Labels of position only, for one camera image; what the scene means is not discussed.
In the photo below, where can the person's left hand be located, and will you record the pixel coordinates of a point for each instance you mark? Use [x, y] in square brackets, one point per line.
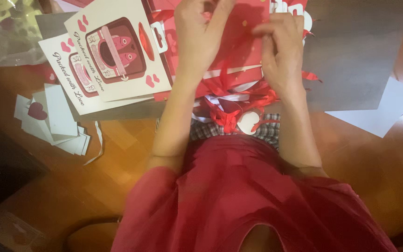
[196, 45]

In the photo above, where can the person's right hand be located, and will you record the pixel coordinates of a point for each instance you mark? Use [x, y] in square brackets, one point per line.
[282, 57]

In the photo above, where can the person's left fingers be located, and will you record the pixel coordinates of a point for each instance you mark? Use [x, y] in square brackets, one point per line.
[219, 10]

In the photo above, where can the person's right fingers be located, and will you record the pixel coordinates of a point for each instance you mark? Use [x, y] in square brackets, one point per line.
[269, 31]

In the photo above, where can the red paper gift bag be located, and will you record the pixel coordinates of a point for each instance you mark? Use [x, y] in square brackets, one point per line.
[238, 45]

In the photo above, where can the white hang tab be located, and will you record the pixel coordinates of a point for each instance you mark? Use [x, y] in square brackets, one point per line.
[158, 36]

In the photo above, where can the bundle of red ribbons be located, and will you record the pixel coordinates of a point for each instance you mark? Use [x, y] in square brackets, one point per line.
[238, 105]

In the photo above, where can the grey cardboard sheet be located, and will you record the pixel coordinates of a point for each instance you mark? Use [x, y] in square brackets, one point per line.
[348, 52]

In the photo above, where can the white heart-shaped tag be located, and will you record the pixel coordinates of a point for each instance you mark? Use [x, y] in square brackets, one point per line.
[247, 122]

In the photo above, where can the checkered shorts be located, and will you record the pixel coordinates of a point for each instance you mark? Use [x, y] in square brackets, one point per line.
[234, 127]

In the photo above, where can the cream printed sardine card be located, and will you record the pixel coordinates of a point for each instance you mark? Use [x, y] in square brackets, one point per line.
[68, 78]
[112, 52]

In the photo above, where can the white paper sheet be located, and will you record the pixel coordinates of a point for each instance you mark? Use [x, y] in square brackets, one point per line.
[374, 112]

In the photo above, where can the person's red shirt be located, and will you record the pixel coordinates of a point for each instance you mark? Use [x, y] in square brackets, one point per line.
[250, 199]

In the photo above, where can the white paper strip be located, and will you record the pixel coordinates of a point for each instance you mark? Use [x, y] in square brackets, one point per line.
[96, 145]

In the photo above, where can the pile of white envelopes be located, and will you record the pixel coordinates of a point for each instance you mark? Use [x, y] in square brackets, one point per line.
[53, 120]

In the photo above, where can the dark red heart sticker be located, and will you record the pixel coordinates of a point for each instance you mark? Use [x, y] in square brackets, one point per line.
[37, 111]

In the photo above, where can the clear plastic bag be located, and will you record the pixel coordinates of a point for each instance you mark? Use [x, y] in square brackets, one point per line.
[7, 31]

